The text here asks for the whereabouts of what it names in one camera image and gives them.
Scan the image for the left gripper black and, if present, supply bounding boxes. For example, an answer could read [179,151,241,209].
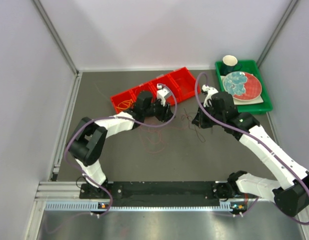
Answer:
[143,96,176,123]

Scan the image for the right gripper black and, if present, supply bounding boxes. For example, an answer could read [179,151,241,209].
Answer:
[192,102,226,129]

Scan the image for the red four-compartment bin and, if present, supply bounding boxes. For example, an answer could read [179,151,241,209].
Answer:
[110,67,200,113]

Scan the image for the yellow cable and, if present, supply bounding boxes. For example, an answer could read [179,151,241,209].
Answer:
[116,99,134,112]

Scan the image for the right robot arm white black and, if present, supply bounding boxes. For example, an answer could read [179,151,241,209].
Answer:
[192,86,309,217]

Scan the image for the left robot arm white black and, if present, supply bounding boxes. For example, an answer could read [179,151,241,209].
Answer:
[64,86,176,199]

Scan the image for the red blue patterned plate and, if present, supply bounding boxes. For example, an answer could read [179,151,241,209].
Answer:
[223,71,263,102]

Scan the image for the white square plate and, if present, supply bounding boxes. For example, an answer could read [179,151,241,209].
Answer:
[221,74,265,106]

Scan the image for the dark green white cup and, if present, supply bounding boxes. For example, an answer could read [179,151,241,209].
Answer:
[220,55,243,76]

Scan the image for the green plastic tray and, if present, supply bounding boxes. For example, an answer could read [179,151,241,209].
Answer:
[215,60,273,115]

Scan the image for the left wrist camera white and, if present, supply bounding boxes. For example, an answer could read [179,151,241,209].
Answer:
[156,83,171,106]

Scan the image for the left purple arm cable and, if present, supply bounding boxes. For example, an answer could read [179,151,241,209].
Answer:
[63,83,179,219]

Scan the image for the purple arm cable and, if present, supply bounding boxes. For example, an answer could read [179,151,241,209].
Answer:
[63,83,179,219]
[194,72,309,225]

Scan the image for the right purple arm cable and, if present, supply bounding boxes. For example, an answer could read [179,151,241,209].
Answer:
[194,72,309,225]

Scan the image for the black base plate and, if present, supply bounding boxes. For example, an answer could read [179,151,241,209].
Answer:
[79,181,248,207]

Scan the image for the aluminium frame rail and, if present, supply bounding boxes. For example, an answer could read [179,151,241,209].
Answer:
[36,182,112,201]

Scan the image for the grey slotted cable duct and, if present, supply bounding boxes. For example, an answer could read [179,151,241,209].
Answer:
[45,201,245,211]

